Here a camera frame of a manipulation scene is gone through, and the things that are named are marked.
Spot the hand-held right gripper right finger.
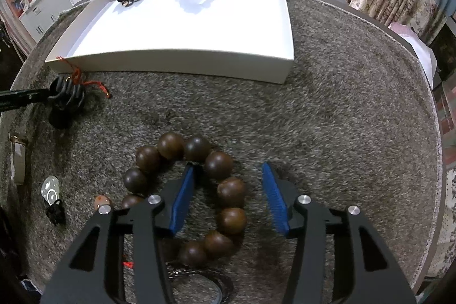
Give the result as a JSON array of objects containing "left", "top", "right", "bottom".
[{"left": 262, "top": 162, "right": 417, "bottom": 304}]

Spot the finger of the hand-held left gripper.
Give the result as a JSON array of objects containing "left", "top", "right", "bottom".
[{"left": 0, "top": 88, "right": 51, "bottom": 113}]

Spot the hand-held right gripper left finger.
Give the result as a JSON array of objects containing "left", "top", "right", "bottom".
[{"left": 40, "top": 163, "right": 196, "bottom": 304}]

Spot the brown wooden bead bracelet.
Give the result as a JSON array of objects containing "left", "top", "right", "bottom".
[{"left": 121, "top": 132, "right": 248, "bottom": 267}]

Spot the gold charm with red cord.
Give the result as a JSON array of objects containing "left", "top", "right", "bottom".
[{"left": 57, "top": 56, "right": 112, "bottom": 100}]

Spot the brown grey headband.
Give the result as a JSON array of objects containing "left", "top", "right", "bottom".
[{"left": 9, "top": 133, "right": 27, "bottom": 183}]

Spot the orange stone pendant red cord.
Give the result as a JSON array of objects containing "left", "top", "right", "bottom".
[{"left": 93, "top": 195, "right": 114, "bottom": 214}]

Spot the black cord bracelet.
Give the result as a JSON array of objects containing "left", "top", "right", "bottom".
[{"left": 167, "top": 265, "right": 234, "bottom": 304}]

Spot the white shallow tray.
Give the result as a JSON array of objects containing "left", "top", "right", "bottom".
[{"left": 45, "top": 0, "right": 295, "bottom": 84}]

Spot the grey shaggy table mat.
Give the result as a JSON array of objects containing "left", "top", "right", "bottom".
[{"left": 0, "top": 0, "right": 444, "bottom": 304}]

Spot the white pink cushion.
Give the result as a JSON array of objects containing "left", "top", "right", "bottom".
[{"left": 388, "top": 23, "right": 439, "bottom": 87}]

